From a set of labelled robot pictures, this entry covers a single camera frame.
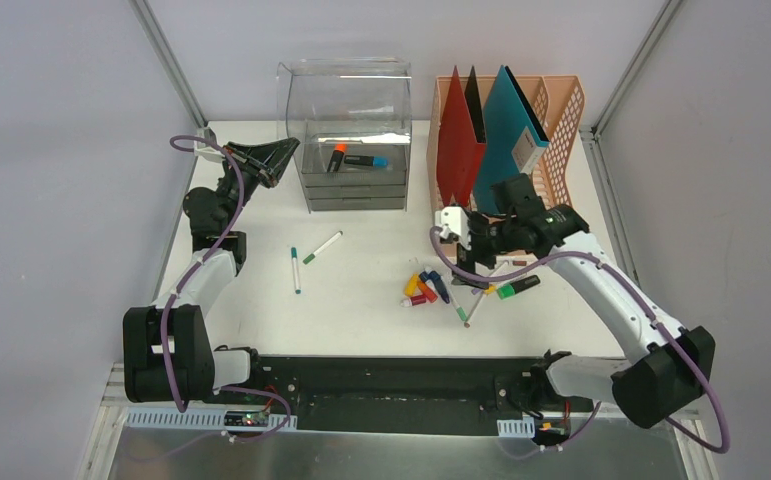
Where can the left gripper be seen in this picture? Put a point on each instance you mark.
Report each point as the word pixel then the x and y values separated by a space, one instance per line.
pixel 246 165

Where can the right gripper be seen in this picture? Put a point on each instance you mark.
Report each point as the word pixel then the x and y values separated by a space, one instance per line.
pixel 467 259

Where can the black highlighter orange cap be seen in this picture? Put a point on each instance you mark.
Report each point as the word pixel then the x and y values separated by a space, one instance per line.
pixel 336 158

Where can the red folder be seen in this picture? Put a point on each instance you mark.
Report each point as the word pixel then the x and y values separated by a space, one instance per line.
pixel 462 143

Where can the clear grey drawer organizer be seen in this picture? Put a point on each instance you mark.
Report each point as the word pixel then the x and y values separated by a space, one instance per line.
pixel 364 103

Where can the teal blue folder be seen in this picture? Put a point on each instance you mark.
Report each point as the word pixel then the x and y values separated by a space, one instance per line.
pixel 515 138

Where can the black highlighter blue cap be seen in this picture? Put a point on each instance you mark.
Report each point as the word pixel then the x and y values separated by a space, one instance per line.
pixel 366 161

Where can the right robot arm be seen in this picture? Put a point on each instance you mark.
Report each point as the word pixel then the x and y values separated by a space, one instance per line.
pixel 665 366

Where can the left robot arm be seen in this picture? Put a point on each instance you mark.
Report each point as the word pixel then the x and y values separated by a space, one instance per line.
pixel 168 355

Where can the black highlighter green cap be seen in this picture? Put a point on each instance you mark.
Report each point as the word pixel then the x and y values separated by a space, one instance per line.
pixel 533 281

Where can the white marker green tip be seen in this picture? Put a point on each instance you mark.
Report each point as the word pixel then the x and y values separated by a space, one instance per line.
pixel 458 308

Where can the orange red marker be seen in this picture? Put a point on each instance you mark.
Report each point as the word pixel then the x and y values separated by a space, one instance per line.
pixel 428 293

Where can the red white short marker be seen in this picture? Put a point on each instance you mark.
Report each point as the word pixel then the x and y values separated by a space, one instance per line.
pixel 413 301

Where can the white marker teal cap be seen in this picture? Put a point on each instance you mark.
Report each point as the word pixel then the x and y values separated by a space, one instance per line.
pixel 296 271

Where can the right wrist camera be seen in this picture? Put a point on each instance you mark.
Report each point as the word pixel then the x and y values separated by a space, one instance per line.
pixel 453 222

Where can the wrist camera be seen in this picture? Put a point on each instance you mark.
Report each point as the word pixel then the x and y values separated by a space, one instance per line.
pixel 453 222
pixel 207 151

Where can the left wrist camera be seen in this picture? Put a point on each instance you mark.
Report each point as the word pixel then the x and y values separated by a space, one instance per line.
pixel 207 151

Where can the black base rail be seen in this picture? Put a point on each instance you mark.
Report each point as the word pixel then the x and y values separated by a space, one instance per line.
pixel 404 395

